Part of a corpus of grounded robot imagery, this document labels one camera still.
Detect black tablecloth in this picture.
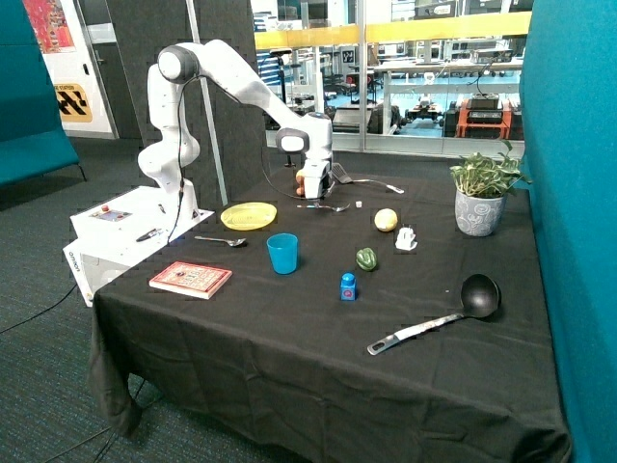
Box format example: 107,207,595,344
88,170,573,462

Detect white plastic figure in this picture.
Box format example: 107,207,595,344
394,227,417,252

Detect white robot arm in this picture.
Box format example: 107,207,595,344
138,40,333,203

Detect teal sofa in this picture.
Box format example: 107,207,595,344
0,0,80,186

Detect black ladle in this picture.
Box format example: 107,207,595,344
366,274,501,356

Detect yellow lemon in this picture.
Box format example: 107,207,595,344
374,208,398,232

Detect yellow black warning sign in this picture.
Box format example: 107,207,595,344
54,83,93,123

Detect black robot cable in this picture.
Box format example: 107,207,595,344
166,76,203,242

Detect silver metal fork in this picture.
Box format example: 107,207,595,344
296,203,350,213

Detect white robot control box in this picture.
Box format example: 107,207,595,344
64,186,212,307

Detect red wall poster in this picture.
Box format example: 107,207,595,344
22,0,75,54

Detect blue plastic cup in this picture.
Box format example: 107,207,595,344
266,232,299,275

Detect potted green plant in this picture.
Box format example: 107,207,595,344
450,140,532,237

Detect brown teddy bear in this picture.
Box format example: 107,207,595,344
295,169,305,197

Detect green toy bell pepper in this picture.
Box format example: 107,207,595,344
356,247,378,272

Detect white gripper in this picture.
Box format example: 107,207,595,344
303,159,334,199

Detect black slotted spatula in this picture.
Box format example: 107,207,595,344
331,162,405,194

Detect yellow plastic plate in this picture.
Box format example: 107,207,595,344
220,202,278,232

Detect blue toy block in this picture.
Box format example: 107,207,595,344
339,272,357,301

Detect silver metal spoon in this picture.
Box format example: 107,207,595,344
196,235,247,248

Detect red book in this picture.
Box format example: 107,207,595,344
148,261,233,300

